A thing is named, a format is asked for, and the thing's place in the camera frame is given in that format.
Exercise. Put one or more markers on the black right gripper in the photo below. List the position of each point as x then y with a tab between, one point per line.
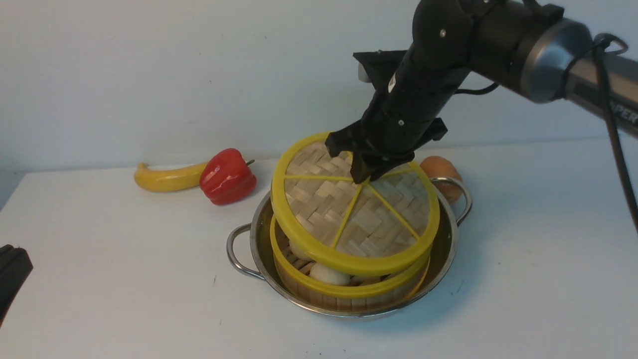
398	117

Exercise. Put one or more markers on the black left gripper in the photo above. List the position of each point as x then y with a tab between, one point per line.
15	268

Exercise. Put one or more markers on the yellow woven bamboo steamer lid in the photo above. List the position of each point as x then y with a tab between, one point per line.
370	228

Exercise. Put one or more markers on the yellow rimmed bamboo steamer basket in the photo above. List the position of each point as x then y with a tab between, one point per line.
360	294

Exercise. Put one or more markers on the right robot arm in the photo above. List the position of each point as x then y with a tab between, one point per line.
529	49

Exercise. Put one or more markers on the stainless steel pot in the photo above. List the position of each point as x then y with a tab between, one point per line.
442	256

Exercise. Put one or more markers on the brown potato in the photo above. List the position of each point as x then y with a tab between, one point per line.
436	166

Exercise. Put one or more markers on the white round bun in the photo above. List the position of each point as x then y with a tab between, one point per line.
298	253
329	276

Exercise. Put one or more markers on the red bell pepper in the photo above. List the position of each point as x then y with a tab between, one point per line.
227	178

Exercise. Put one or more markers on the yellow banana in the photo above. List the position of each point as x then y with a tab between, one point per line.
168	180

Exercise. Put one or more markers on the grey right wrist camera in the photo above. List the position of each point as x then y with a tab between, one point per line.
377	67

